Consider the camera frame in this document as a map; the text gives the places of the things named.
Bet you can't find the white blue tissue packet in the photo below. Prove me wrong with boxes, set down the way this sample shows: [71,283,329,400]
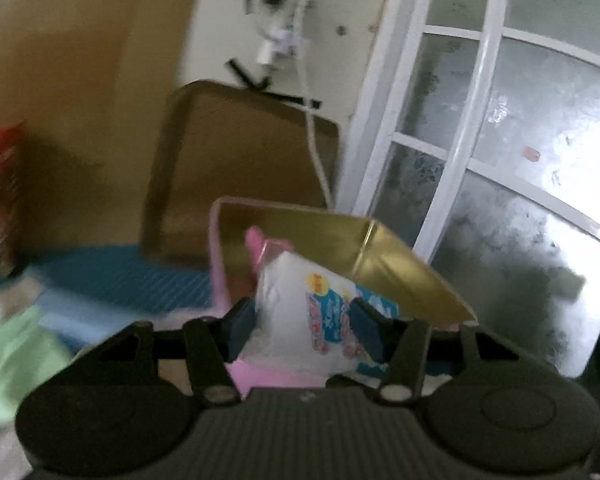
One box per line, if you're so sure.
[240,252,400,377]

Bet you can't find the green cloth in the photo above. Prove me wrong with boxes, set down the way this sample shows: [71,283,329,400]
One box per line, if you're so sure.
[0,307,72,427]

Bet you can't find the pink soft item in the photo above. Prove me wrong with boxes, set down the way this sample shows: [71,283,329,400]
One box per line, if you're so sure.
[245,226,294,278]

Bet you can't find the pink tin box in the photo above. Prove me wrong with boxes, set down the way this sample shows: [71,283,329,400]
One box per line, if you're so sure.
[209,198,475,393]

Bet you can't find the blue mat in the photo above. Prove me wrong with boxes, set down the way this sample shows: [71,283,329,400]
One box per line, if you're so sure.
[0,245,212,352]

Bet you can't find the brown tray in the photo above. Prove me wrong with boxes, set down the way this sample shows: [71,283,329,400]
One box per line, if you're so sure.
[140,80,325,269]

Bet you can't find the white framed window door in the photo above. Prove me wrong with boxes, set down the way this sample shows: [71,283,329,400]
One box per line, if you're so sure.
[337,0,600,376]

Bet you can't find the brown cardboard sheet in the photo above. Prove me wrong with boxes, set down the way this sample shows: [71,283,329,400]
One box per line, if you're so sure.
[0,0,194,249]

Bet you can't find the white wall charger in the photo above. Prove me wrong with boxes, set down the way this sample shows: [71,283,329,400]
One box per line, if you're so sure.
[256,26,306,68]

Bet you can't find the white power cable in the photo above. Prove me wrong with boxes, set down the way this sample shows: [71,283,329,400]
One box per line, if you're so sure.
[291,0,337,212]

